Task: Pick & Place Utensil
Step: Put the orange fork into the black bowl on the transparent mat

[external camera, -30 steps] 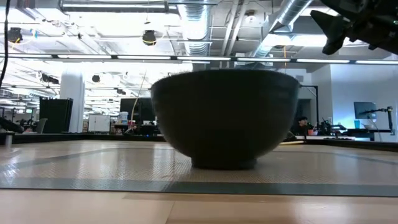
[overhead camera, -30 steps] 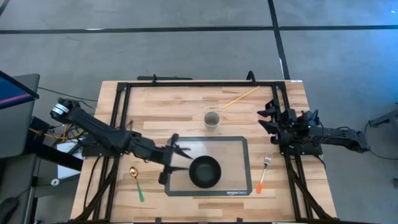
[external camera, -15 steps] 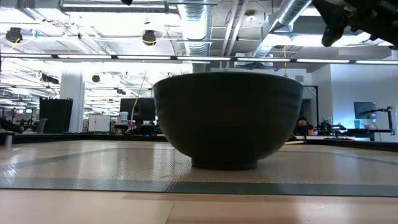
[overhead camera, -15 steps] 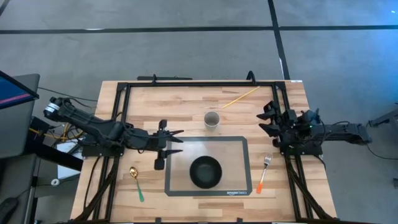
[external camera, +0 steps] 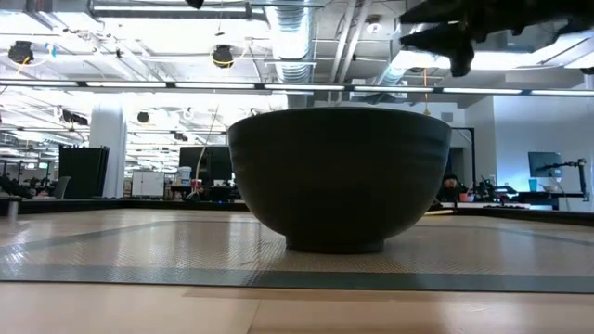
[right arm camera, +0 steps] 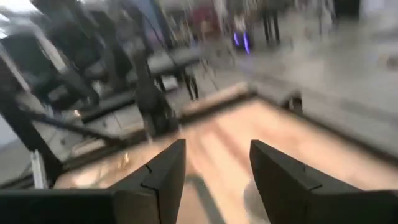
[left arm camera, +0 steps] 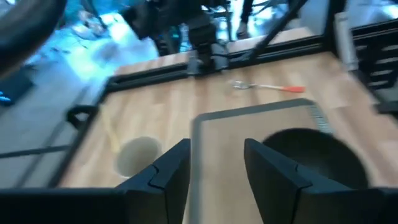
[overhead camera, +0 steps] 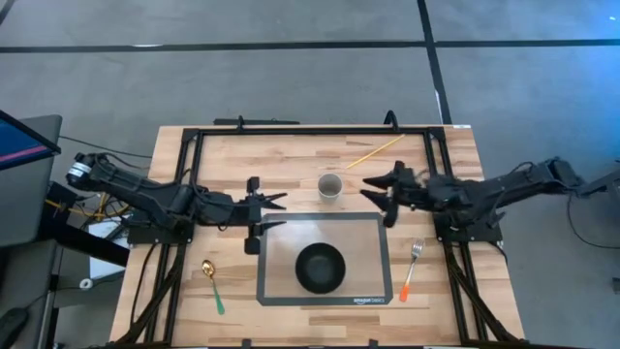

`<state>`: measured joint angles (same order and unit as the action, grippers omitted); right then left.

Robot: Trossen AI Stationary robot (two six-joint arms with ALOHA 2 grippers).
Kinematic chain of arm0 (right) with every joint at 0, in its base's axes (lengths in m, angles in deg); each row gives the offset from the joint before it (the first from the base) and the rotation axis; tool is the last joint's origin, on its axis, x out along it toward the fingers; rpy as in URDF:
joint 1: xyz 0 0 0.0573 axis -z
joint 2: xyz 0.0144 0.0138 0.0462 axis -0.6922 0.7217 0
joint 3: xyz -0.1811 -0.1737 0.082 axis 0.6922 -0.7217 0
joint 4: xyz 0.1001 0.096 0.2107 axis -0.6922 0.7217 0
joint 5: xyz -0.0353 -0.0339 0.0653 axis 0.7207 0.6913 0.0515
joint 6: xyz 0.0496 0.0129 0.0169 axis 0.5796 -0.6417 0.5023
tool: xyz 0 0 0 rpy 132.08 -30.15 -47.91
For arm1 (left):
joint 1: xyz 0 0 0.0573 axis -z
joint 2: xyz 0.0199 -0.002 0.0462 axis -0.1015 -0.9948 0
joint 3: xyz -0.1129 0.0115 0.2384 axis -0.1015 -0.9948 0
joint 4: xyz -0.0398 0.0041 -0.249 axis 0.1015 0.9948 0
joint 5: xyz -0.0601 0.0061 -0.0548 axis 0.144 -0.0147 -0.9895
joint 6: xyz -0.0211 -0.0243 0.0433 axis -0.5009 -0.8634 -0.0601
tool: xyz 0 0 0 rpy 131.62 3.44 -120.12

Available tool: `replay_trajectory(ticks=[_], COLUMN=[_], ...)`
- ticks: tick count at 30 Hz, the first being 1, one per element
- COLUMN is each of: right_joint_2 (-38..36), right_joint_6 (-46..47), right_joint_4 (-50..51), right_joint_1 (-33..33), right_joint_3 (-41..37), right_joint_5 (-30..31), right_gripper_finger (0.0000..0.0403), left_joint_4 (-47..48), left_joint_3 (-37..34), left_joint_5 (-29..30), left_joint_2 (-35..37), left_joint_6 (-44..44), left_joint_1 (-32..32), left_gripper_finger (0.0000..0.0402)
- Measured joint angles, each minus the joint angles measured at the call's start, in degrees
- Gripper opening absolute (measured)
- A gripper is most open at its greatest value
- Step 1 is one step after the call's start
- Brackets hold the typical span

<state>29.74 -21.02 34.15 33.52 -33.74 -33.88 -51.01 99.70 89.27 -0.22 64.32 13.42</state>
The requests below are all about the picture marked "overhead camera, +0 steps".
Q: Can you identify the black aluminium table frame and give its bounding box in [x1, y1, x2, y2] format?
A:
[108, 124, 527, 349]

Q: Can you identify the translucent baking mat grey border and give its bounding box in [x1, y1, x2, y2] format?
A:
[255, 211, 394, 307]

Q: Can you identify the thin black floor cable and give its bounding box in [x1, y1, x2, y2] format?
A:
[58, 135, 154, 160]

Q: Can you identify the gold spoon green handle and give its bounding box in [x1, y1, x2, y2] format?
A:
[201, 259, 227, 316]

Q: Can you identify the yellow chopstick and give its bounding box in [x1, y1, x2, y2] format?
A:
[345, 133, 407, 171]

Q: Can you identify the white ribbed paper cup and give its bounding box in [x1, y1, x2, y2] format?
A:
[317, 173, 345, 204]

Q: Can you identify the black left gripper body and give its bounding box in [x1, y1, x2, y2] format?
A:
[193, 176, 265, 256]

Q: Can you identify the silver fork orange handle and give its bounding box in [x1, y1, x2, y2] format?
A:
[398, 238, 426, 303]

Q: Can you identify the yellow cable bundle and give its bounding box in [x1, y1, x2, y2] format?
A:
[45, 192, 131, 220]

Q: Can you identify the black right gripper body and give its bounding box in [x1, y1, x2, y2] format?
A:
[384, 160, 467, 229]

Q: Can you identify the black bowl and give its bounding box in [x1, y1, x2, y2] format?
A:
[294, 242, 348, 296]

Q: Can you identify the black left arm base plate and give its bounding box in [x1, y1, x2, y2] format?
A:
[126, 223, 196, 246]

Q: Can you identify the black cable loop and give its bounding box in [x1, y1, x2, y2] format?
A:
[565, 192, 620, 251]

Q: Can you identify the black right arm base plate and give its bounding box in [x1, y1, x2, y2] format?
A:
[434, 220, 504, 244]

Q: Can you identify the computer monitor blue screen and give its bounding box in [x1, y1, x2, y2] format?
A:
[0, 110, 63, 172]

